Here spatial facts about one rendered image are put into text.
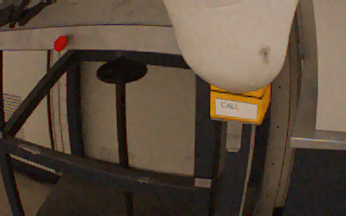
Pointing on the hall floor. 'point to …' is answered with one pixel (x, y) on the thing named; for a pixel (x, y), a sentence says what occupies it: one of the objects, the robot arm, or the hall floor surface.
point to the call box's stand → (236, 168)
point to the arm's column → (326, 183)
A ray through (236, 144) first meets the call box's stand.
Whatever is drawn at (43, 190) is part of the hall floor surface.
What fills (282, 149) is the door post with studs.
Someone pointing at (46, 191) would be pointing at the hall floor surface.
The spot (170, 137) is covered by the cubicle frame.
